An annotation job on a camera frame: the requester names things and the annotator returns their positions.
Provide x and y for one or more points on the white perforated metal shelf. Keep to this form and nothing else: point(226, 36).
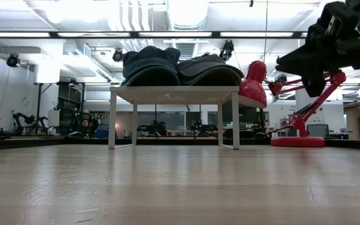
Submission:
point(173, 93)

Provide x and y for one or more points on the red desk lamp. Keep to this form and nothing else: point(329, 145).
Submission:
point(253, 87)

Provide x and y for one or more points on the black background robot arm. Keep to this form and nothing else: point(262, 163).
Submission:
point(203, 127)
point(27, 120)
point(153, 128)

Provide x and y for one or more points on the grey baseball cap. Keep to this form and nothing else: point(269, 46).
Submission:
point(211, 78)
point(205, 62)

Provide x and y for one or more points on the black overhead bar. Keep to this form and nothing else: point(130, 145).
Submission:
point(133, 34)

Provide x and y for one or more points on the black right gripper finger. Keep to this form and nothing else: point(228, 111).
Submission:
point(315, 86)
point(308, 62)

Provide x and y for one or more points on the black ceiling spotlight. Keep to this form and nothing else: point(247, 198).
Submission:
point(12, 61)
point(227, 50)
point(117, 55)

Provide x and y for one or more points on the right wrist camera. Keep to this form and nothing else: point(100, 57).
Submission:
point(339, 15)

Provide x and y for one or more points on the white cylinder bin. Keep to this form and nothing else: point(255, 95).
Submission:
point(53, 118)

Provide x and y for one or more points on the background robot with green lights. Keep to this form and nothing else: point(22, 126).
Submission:
point(84, 125)

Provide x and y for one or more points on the black background stand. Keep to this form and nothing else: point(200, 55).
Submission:
point(38, 100)

